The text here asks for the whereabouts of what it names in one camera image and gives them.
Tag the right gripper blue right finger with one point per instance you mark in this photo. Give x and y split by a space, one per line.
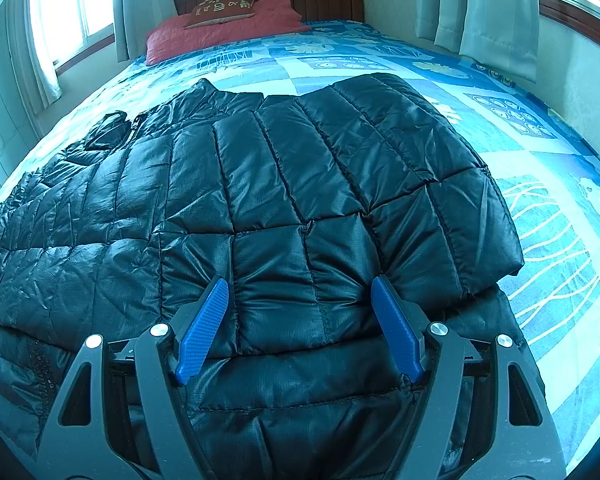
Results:
403 324

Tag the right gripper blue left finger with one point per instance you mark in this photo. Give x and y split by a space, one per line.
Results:
195 326

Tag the black puffer jacket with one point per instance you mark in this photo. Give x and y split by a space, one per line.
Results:
299 202

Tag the blue patterned bed cover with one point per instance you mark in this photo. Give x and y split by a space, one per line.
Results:
548 176

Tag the far left sheer curtain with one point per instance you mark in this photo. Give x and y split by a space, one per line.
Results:
32 62

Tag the brown embroidered cushion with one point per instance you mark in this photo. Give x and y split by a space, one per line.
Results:
213 12

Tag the red pillow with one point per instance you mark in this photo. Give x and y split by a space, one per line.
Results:
171 39

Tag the right window curtain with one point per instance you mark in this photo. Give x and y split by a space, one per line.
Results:
501 34

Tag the window curtain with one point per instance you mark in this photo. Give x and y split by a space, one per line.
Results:
134 20
501 34

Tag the left window curtain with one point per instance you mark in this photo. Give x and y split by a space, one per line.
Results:
134 20

